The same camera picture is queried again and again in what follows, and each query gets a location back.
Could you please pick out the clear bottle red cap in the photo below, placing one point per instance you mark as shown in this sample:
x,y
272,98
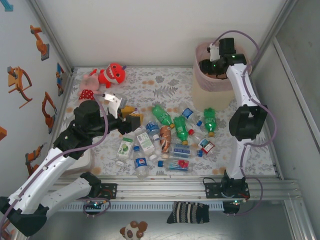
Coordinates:
x,y
206,146

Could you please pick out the floral grey tablecloth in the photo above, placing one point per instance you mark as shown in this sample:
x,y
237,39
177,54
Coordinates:
x,y
150,95

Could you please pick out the long water bottle blue label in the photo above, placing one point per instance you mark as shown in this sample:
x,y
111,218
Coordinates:
x,y
182,150

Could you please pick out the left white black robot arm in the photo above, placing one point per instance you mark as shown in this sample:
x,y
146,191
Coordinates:
x,y
45,172

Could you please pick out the black white striped sock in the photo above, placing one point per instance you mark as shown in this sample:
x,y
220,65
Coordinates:
x,y
187,212

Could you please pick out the blue wall sticker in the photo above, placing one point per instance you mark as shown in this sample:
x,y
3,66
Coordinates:
x,y
7,6

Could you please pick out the white bottle lime picture label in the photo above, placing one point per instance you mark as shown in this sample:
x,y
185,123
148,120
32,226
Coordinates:
x,y
124,148

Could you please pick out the pink pig plush toy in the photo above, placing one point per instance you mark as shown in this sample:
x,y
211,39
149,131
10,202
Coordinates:
x,y
87,83

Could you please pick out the clear bottle blue label white cap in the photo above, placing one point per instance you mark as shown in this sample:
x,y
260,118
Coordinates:
x,y
150,128

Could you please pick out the brown white plush dog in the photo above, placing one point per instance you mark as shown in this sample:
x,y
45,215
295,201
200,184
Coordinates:
x,y
132,230

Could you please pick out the white bottle green print label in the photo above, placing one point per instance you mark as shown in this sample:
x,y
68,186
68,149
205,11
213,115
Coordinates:
x,y
145,142

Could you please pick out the green plastic bottle yellow cap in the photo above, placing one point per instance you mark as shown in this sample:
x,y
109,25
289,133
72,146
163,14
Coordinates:
x,y
162,116
181,130
209,122

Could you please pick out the copper brown drink bottle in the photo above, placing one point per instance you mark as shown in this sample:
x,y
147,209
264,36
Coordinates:
x,y
165,140

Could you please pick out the aluminium frame rail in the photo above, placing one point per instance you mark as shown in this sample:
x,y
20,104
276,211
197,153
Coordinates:
x,y
162,190

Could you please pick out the white tissue box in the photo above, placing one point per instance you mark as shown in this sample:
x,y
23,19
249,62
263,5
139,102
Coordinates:
x,y
83,162

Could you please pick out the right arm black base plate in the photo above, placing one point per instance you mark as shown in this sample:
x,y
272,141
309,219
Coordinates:
x,y
212,191

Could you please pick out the small circuit board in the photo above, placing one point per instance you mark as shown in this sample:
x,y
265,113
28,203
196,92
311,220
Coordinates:
x,y
96,204
236,202

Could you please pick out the pink mesh waste basket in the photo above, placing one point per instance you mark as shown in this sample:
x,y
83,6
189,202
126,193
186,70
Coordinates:
x,y
200,52

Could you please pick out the clear cola bottle blue cap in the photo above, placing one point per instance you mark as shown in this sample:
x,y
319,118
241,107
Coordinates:
x,y
140,162

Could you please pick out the square bottle red flower label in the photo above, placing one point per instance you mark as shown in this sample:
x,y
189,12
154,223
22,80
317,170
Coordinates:
x,y
178,165

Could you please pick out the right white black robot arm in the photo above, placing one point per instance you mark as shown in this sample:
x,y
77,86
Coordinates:
x,y
238,87

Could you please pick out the red shark plush toy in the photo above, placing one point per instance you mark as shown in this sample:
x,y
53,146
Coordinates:
x,y
112,73

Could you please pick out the aluminium frame post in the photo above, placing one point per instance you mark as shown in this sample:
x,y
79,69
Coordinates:
x,y
52,32
275,31

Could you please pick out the beige waste bin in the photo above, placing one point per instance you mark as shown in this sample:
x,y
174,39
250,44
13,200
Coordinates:
x,y
210,97

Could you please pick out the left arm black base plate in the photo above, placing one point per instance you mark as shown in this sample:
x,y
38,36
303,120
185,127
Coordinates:
x,y
110,191

